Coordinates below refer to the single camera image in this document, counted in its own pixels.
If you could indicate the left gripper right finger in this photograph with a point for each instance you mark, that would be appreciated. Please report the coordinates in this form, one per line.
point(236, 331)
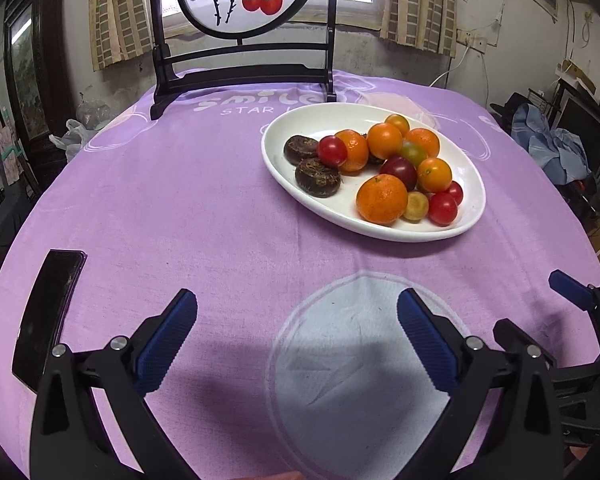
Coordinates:
point(524, 439)

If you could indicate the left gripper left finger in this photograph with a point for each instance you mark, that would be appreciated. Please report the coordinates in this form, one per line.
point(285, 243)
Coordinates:
point(68, 439)

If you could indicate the red cherry tomato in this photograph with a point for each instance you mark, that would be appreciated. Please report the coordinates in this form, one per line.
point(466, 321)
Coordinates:
point(442, 209)
point(456, 191)
point(332, 151)

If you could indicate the yellow-green small fruit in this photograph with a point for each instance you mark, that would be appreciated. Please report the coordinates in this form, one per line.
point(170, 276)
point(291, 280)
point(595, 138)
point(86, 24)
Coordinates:
point(417, 207)

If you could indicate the large orange mandarin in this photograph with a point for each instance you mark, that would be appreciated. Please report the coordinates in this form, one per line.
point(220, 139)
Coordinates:
point(381, 199)

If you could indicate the smooth orange tomato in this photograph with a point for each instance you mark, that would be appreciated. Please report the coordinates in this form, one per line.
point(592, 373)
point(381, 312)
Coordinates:
point(384, 140)
point(434, 175)

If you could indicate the dark red plum tomato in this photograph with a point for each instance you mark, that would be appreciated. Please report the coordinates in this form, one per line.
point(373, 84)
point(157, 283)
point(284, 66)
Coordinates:
point(399, 167)

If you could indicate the green-orange tomato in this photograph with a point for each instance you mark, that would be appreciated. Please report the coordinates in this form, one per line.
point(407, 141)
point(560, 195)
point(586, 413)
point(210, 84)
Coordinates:
point(414, 153)

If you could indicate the textured orange mandarin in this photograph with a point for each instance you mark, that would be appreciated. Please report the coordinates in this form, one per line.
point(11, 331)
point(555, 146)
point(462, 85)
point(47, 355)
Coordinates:
point(426, 139)

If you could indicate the small orange tomato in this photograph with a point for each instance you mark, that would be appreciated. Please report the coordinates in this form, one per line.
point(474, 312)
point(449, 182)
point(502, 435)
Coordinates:
point(400, 122)

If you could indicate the dark brown passion fruit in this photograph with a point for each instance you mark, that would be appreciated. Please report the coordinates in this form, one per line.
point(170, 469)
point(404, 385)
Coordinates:
point(299, 148)

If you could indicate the black smartphone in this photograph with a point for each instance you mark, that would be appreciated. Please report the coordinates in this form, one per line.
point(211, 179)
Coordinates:
point(44, 315)

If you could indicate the blue cloth pile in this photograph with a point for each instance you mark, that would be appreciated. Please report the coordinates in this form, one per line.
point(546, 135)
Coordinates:
point(558, 152)

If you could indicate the purple printed tablecloth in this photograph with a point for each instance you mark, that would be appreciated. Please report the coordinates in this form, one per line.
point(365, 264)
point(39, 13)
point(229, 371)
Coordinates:
point(297, 360)

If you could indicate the white plastic bag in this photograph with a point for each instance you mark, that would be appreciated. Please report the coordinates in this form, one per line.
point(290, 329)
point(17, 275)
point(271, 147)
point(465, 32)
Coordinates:
point(75, 138)

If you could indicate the white oval plate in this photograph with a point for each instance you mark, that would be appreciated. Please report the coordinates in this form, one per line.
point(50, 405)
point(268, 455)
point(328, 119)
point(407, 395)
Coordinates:
point(318, 120)

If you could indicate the dark wooden cabinet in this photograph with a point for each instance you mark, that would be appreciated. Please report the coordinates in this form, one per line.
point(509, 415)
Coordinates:
point(37, 80)

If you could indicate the right checked curtain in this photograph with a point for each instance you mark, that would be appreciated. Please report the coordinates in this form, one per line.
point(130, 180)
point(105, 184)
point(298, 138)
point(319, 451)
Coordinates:
point(426, 25)

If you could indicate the checked curtain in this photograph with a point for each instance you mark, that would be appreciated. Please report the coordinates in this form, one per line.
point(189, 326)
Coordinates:
point(119, 31)
point(426, 25)

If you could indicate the left checked curtain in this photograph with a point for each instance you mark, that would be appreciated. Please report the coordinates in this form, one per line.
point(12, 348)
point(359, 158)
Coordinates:
point(119, 31)

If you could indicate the round painted screen stand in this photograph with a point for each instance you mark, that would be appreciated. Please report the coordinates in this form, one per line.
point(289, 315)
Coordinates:
point(170, 86)

